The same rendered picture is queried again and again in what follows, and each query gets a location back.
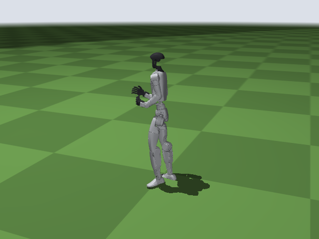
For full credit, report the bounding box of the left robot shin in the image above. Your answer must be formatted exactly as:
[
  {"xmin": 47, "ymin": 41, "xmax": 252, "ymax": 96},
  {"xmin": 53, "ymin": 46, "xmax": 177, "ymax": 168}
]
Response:
[{"xmin": 150, "ymin": 148, "xmax": 161, "ymax": 180}]

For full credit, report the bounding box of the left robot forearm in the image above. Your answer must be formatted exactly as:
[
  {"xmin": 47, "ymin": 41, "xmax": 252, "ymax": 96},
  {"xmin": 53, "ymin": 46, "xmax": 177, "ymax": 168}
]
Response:
[{"xmin": 140, "ymin": 95, "xmax": 159, "ymax": 108}]

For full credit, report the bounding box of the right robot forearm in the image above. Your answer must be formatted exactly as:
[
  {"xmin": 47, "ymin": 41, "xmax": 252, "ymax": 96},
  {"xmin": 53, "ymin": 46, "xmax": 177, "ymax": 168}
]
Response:
[{"xmin": 144, "ymin": 93, "xmax": 152, "ymax": 100}]

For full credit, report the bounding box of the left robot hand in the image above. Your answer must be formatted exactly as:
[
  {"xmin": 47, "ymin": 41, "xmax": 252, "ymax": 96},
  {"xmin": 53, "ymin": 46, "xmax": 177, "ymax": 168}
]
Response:
[{"xmin": 136, "ymin": 95, "xmax": 144, "ymax": 106}]

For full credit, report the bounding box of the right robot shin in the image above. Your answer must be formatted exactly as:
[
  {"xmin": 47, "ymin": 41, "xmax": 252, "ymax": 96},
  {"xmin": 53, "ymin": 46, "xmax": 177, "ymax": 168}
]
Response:
[{"xmin": 162, "ymin": 144, "xmax": 173, "ymax": 175}]

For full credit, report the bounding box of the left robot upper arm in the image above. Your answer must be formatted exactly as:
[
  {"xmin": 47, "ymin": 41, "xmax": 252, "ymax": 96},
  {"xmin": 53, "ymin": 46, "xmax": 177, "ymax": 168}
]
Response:
[{"xmin": 151, "ymin": 73, "xmax": 162, "ymax": 100}]

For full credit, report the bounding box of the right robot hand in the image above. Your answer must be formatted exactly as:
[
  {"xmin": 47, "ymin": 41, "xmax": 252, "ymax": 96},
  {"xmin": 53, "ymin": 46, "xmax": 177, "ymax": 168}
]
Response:
[{"xmin": 132, "ymin": 86, "xmax": 149, "ymax": 97}]

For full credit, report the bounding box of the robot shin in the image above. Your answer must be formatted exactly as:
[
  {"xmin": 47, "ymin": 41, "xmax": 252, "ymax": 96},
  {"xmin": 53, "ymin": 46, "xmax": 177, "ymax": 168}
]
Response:
[
  {"xmin": 150, "ymin": 148, "xmax": 161, "ymax": 180},
  {"xmin": 162, "ymin": 144, "xmax": 173, "ymax": 175}
]

